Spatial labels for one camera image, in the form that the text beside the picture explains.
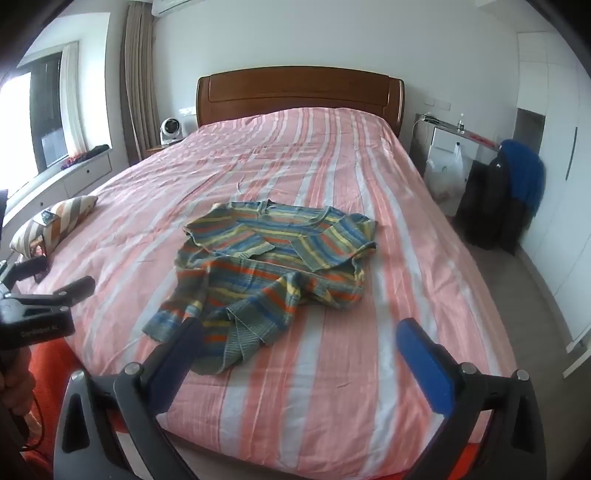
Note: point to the white desk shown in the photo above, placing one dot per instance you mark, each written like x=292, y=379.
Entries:
x=443, y=138

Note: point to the white air conditioner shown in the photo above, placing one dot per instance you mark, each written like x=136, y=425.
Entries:
x=171, y=5

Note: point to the white sheer curtain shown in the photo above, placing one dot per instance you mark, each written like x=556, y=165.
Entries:
x=74, y=92

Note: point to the dark clothes pile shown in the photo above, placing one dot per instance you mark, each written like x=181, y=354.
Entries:
x=94, y=151

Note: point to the striped pillow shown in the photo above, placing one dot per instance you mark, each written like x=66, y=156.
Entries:
x=64, y=217

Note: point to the brown curtain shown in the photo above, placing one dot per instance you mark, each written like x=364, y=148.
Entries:
x=138, y=92

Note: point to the clear water bottle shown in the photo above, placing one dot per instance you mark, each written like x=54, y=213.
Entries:
x=461, y=124

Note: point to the pink striped bedspread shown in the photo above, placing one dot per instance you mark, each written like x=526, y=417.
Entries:
x=323, y=152

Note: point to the small white fan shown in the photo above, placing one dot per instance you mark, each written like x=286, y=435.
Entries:
x=170, y=129

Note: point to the black jacket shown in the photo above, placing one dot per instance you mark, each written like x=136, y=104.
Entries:
x=489, y=207

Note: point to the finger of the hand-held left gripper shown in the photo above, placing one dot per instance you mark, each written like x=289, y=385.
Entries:
x=74, y=290
x=27, y=269

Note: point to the window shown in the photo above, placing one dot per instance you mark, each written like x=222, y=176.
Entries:
x=46, y=106

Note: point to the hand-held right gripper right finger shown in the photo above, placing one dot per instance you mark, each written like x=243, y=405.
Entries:
x=425, y=369

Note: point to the white wardrobe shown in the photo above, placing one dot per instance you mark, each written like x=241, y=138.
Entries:
x=563, y=115

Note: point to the white wall outlet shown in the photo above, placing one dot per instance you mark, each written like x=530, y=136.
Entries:
x=436, y=104

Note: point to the striped knit sweater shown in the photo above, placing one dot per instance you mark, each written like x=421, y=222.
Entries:
x=277, y=258

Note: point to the person's left hand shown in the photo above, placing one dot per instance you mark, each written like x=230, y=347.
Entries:
x=16, y=385

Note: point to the wooden nightstand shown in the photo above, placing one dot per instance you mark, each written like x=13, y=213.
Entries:
x=156, y=149

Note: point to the white window seat cabinet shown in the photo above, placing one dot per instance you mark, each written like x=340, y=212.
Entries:
x=87, y=168

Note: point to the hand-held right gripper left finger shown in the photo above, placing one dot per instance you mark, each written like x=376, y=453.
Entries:
x=184, y=344

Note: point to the orange blanket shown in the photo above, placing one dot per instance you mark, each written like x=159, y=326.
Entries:
x=51, y=364

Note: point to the wooden headboard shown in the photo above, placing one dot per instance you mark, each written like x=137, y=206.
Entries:
x=300, y=87

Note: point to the white plastic bag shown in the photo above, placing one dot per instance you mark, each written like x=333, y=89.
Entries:
x=445, y=177

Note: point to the blue cloth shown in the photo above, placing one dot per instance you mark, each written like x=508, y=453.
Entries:
x=524, y=170

